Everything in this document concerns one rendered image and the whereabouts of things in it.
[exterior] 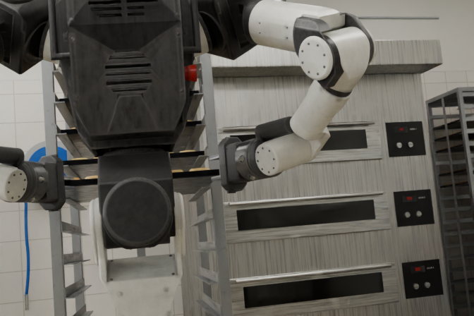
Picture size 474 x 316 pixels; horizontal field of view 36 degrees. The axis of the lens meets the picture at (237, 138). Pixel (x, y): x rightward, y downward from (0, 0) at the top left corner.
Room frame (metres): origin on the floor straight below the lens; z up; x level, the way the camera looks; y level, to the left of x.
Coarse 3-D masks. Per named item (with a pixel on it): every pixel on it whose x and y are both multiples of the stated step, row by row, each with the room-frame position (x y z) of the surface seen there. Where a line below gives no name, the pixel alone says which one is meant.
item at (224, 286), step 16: (208, 64) 2.05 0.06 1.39; (208, 80) 2.05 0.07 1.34; (208, 96) 2.05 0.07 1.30; (208, 112) 2.05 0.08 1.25; (208, 128) 2.05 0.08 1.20; (208, 144) 2.05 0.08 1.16; (208, 160) 2.07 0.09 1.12; (224, 224) 2.05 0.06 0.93; (224, 240) 2.05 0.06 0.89; (224, 256) 2.05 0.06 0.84; (224, 272) 2.05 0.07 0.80; (224, 288) 2.05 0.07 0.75; (224, 304) 2.05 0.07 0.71
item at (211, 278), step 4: (200, 268) 2.64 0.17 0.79; (204, 268) 2.51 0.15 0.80; (200, 272) 2.66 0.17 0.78; (204, 272) 2.50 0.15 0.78; (208, 272) 2.34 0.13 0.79; (212, 272) 2.19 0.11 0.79; (216, 272) 2.10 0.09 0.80; (196, 276) 2.53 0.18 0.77; (200, 276) 2.50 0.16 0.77; (204, 276) 2.48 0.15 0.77; (208, 276) 2.35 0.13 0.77; (212, 276) 2.20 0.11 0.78; (216, 276) 2.09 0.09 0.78; (204, 280) 2.26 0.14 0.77; (208, 280) 2.23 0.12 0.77; (212, 280) 2.21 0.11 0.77; (216, 280) 2.10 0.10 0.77; (212, 284) 2.04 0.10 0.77
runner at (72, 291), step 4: (80, 280) 2.47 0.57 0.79; (84, 280) 2.62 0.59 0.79; (72, 284) 2.18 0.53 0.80; (76, 284) 2.31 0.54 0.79; (80, 284) 2.46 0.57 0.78; (84, 284) 2.61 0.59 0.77; (64, 288) 1.99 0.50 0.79; (68, 288) 2.07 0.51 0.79; (72, 288) 2.17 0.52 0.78; (76, 288) 2.31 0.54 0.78; (80, 288) 2.41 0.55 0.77; (84, 288) 2.39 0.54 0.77; (64, 292) 1.99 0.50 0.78; (68, 292) 2.07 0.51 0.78; (72, 292) 2.17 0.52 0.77; (76, 292) 2.22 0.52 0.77; (80, 292) 2.20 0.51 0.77; (68, 296) 2.04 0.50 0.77; (72, 296) 2.03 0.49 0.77; (76, 296) 2.02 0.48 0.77
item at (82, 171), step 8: (176, 152) 2.05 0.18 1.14; (184, 152) 2.05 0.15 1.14; (192, 152) 2.06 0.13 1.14; (200, 152) 2.06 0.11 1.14; (72, 160) 2.01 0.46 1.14; (80, 160) 2.01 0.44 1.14; (88, 160) 2.01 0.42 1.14; (96, 160) 2.02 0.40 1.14; (176, 160) 2.11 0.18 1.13; (184, 160) 2.13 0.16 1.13; (192, 160) 2.15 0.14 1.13; (72, 168) 2.08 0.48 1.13; (80, 168) 2.09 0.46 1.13; (88, 168) 2.11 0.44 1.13; (96, 168) 2.13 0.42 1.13; (176, 168) 2.34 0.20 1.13; (184, 168) 2.36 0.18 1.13; (80, 176) 2.33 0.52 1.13
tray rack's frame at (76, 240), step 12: (72, 156) 2.59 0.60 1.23; (204, 204) 2.65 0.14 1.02; (72, 216) 2.59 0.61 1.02; (204, 228) 2.65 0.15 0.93; (72, 240) 2.59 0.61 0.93; (204, 240) 2.65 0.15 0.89; (144, 252) 2.64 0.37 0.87; (204, 264) 2.65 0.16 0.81; (204, 288) 2.65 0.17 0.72; (84, 300) 2.60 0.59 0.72
